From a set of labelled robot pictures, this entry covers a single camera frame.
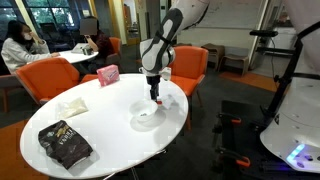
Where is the person in white jacket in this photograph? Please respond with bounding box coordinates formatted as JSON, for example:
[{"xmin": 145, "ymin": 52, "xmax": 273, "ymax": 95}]
[{"xmin": 0, "ymin": 19, "xmax": 61, "ymax": 74}]

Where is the orange black clamp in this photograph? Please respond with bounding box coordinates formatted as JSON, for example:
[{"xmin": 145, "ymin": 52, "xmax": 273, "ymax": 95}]
[
  {"xmin": 215, "ymin": 112, "xmax": 243, "ymax": 127},
  {"xmin": 214, "ymin": 147, "xmax": 252, "ymax": 169}
]

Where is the black coffee bag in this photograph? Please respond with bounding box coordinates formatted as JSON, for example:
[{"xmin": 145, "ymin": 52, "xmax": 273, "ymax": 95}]
[{"xmin": 37, "ymin": 119, "xmax": 95, "ymax": 171}]

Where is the clear plastic wrapper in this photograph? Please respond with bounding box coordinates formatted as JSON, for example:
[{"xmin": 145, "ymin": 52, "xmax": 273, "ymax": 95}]
[{"xmin": 161, "ymin": 93, "xmax": 177, "ymax": 110}]

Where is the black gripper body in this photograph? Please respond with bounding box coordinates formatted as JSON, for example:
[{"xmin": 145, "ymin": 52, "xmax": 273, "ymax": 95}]
[{"xmin": 146, "ymin": 74, "xmax": 162, "ymax": 90}]

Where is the black stand pole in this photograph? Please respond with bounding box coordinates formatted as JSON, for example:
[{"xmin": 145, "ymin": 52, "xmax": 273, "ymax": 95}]
[{"xmin": 265, "ymin": 20, "xmax": 320, "ymax": 118}]

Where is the white bowl-like mug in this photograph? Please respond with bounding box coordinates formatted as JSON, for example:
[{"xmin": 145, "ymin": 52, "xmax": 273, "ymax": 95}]
[{"xmin": 129, "ymin": 98, "xmax": 160, "ymax": 123}]

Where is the orange chair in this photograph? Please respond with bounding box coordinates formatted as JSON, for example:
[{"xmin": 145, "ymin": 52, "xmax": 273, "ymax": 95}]
[
  {"xmin": 14, "ymin": 57, "xmax": 100, "ymax": 107},
  {"xmin": 105, "ymin": 36, "xmax": 123, "ymax": 67},
  {"xmin": 167, "ymin": 45, "xmax": 210, "ymax": 132}
]

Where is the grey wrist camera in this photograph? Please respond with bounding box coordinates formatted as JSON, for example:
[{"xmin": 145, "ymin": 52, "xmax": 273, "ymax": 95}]
[{"xmin": 161, "ymin": 67, "xmax": 173, "ymax": 82}]

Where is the pink cardboard box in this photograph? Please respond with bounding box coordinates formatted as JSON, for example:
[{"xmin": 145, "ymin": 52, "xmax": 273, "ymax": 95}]
[{"xmin": 96, "ymin": 64, "xmax": 121, "ymax": 88}]

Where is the brown stool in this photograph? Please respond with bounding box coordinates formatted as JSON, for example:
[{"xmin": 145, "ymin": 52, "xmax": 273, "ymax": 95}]
[
  {"xmin": 217, "ymin": 53, "xmax": 250, "ymax": 77},
  {"xmin": 200, "ymin": 42, "xmax": 226, "ymax": 72}
]

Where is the white cafe table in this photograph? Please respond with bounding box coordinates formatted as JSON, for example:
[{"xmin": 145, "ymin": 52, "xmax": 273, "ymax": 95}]
[{"xmin": 56, "ymin": 42, "xmax": 100, "ymax": 65}]

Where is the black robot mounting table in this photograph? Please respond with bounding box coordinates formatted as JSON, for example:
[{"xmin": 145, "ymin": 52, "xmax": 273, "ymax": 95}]
[{"xmin": 211, "ymin": 99, "xmax": 320, "ymax": 180}]

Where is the black stereo camera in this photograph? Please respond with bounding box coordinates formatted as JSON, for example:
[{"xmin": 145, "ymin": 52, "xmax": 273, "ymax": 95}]
[{"xmin": 249, "ymin": 29, "xmax": 279, "ymax": 38}]

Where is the white cloth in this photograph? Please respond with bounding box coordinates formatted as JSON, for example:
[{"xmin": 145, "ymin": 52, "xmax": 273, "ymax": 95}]
[{"xmin": 56, "ymin": 96, "xmax": 90, "ymax": 120}]

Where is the round white table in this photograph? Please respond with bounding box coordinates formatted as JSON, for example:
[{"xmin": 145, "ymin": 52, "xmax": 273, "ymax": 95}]
[{"xmin": 19, "ymin": 72, "xmax": 190, "ymax": 180}]

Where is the person in dark red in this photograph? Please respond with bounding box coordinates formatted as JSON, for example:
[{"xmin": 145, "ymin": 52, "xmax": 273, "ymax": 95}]
[{"xmin": 79, "ymin": 17, "xmax": 115, "ymax": 66}]

